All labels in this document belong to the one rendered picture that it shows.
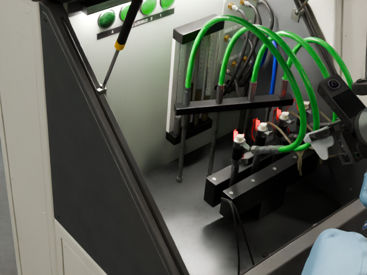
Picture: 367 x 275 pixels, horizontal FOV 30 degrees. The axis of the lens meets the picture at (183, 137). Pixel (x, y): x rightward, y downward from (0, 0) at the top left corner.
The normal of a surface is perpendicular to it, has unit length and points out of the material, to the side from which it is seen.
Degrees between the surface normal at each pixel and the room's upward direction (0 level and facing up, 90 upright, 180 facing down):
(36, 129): 90
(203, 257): 0
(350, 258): 12
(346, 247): 3
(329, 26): 90
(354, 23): 76
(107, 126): 43
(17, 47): 90
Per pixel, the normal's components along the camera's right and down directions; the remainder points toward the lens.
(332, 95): 0.00, -0.51
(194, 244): 0.07, -0.78
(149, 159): 0.65, 0.51
